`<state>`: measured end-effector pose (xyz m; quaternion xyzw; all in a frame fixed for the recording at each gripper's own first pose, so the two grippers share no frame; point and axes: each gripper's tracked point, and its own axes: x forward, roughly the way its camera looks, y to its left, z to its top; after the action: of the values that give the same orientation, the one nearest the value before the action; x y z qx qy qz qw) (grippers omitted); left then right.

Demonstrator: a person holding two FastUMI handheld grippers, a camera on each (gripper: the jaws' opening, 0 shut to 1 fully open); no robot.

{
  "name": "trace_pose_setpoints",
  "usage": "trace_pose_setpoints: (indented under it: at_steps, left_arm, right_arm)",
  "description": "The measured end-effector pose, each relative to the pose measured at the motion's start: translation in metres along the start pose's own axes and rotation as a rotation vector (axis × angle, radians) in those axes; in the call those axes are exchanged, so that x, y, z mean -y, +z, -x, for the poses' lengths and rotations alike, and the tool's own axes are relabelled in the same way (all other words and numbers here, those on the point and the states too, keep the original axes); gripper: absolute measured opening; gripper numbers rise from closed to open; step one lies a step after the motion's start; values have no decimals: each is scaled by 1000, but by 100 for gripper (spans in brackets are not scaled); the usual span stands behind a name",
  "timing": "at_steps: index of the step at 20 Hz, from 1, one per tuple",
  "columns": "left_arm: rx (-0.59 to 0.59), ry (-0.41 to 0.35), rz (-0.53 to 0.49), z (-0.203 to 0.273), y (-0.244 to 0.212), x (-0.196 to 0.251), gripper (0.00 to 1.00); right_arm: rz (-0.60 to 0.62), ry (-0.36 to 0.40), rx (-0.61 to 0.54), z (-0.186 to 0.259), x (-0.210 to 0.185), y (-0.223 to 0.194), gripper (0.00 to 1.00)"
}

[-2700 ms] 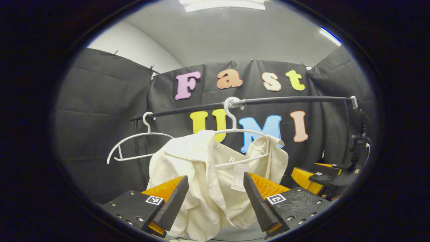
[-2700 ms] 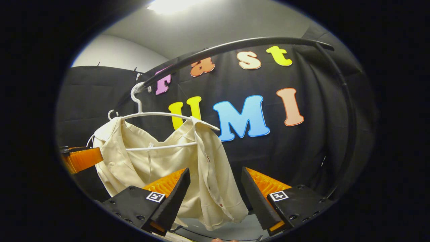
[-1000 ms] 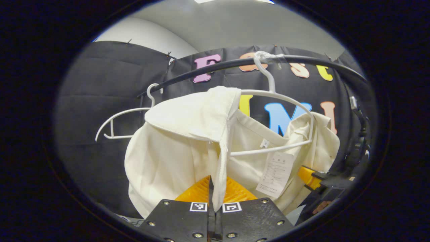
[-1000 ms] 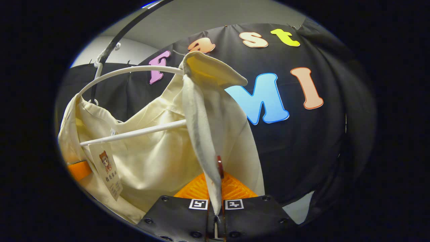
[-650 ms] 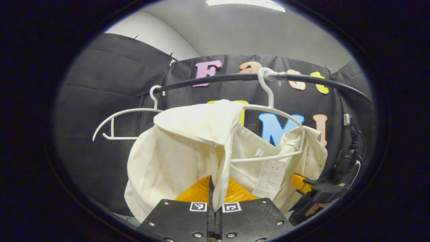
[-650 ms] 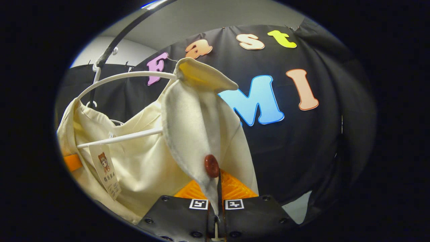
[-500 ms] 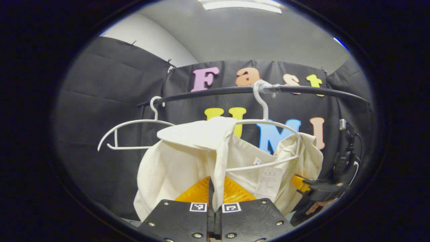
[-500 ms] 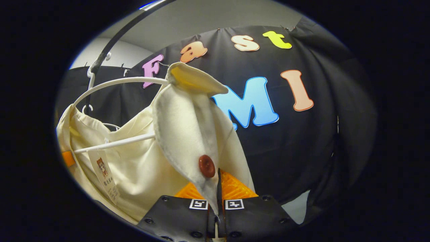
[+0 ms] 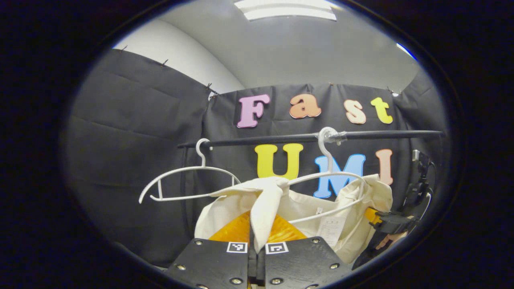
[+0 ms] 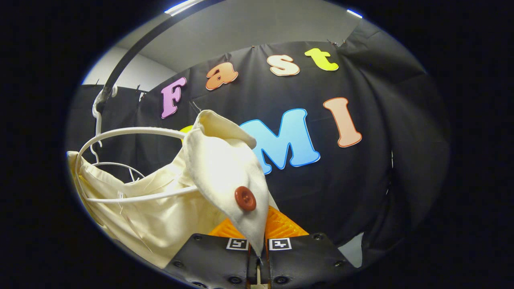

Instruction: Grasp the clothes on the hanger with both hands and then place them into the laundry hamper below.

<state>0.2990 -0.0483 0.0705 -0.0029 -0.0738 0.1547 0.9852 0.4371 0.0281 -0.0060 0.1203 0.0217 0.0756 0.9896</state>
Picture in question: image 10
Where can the black metal clothes rack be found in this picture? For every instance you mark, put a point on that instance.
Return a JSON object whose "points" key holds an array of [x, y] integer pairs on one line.
{"points": [[128, 56]]}

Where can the large ceiling light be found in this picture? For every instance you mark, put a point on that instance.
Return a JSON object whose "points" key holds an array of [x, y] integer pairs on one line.
{"points": [[182, 7]]}

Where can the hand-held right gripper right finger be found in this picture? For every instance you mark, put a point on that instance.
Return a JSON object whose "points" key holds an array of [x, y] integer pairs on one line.
{"points": [[305, 257]]}

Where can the cream button-up shirt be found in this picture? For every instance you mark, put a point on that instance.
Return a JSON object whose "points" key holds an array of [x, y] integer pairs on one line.
{"points": [[217, 168]]}

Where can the white hanger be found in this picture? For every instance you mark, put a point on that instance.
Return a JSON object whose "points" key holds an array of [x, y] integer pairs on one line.
{"points": [[120, 164], [132, 130]]}

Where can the rectangular ceiling light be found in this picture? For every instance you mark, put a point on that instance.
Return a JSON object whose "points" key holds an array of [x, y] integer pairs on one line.
{"points": [[355, 13]]}

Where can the black backdrop cloth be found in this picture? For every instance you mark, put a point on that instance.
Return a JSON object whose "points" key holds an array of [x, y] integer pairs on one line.
{"points": [[361, 180]]}

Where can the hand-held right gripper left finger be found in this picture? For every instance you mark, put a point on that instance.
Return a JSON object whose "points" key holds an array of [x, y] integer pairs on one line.
{"points": [[213, 257]]}

